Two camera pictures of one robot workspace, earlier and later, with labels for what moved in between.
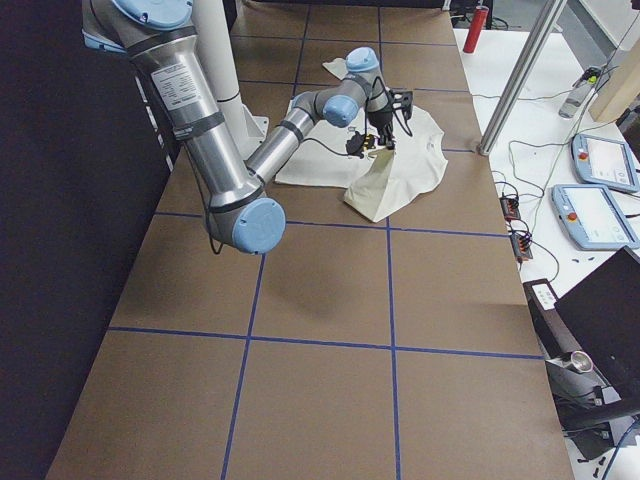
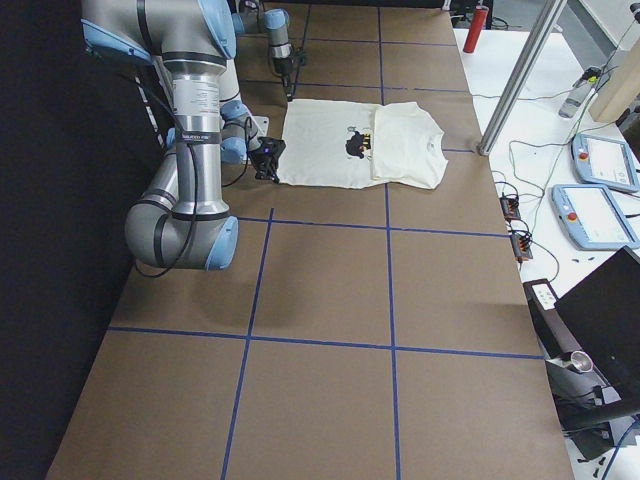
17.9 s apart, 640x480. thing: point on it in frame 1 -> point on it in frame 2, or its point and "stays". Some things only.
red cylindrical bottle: x=475 y=29 stays
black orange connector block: x=510 y=208 stays
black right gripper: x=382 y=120 -> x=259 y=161
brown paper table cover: x=348 y=349 stays
